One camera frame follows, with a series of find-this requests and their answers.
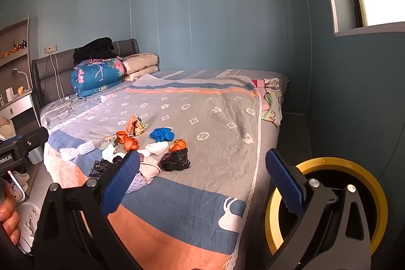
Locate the black folded clothing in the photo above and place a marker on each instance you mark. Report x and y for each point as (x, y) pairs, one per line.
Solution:
(95, 50)

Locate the lilac knitted sock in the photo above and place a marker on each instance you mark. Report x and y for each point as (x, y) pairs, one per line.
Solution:
(79, 150)
(150, 170)

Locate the wooden wall shelf unit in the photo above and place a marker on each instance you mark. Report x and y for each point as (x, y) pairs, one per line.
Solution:
(19, 59)

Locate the white plush slipper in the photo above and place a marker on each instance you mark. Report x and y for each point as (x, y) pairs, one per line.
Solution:
(20, 176)

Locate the white ribbed waste bin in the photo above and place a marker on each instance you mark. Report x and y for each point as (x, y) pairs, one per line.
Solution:
(35, 156)

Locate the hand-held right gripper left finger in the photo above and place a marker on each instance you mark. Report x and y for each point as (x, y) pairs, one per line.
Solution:
(125, 181)

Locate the white tissue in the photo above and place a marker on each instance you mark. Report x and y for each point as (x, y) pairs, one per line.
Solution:
(109, 153)
(156, 148)

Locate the yellow duck figurine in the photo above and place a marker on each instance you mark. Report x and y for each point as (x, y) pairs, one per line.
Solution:
(21, 90)

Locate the black bin with yellow rim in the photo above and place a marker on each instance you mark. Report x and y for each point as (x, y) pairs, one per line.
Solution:
(348, 163)

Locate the beige printed cushion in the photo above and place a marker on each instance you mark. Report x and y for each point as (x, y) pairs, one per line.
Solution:
(6, 127)

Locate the beige folded quilt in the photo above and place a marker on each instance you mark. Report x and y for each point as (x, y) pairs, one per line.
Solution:
(140, 66)

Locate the grey patterned blanket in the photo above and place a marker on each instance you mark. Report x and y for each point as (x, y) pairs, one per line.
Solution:
(205, 118)

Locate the black plastic bag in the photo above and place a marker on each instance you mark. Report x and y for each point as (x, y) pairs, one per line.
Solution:
(175, 161)
(101, 167)

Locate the white desk lamp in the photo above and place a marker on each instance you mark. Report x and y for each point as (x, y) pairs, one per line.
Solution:
(15, 70)

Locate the small orange plastic bag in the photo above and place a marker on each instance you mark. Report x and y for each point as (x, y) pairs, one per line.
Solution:
(177, 145)

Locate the small white box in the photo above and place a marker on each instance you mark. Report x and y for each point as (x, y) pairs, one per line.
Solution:
(9, 93)

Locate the orange figurines on shelf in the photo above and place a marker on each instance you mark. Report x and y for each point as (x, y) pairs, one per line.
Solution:
(8, 51)

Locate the metal chair leg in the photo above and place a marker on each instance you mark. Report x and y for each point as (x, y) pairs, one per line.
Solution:
(17, 184)

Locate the blue floral folded quilt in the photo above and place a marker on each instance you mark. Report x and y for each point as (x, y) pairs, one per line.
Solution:
(95, 77)

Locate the pink white small cloth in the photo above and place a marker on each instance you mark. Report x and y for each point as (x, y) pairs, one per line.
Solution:
(109, 97)

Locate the striped bed sheet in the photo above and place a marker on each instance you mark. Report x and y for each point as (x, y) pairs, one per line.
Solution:
(196, 74)

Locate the orange brown snack wrapper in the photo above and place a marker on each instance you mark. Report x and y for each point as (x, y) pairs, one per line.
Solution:
(136, 127)

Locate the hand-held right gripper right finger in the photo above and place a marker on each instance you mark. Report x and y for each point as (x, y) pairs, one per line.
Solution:
(284, 181)

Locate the white desk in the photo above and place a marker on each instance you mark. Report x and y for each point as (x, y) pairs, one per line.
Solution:
(19, 104)

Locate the person's left hand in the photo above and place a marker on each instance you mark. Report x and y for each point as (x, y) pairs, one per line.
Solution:
(9, 216)

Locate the blue cloth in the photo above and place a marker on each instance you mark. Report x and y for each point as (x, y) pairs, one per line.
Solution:
(161, 134)

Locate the small cardboard box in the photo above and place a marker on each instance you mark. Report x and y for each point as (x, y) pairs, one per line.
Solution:
(109, 141)

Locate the small bottles on shelf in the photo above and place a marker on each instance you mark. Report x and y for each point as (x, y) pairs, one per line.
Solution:
(21, 44)

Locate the pink green floral cloth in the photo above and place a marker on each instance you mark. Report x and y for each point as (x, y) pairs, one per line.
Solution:
(269, 96)

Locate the wall power outlet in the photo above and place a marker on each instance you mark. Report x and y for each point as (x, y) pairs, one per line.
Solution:
(50, 48)

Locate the white foam fruit net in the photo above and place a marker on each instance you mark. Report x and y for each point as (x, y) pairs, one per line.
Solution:
(137, 184)

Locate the grey upholstered bed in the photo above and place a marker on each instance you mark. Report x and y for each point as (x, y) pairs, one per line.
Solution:
(44, 74)

